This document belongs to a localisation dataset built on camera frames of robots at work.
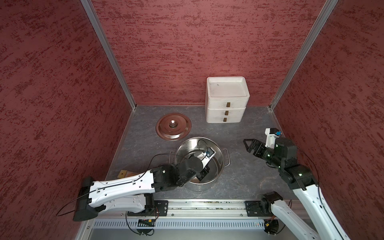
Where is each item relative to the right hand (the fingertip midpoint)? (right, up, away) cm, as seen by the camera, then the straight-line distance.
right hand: (247, 146), depth 72 cm
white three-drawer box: (-6, +26, +21) cm, 34 cm away
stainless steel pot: (-26, -1, +3) cm, 27 cm away
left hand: (-21, -7, -4) cm, 22 cm away
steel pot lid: (-42, +8, +34) cm, 55 cm away
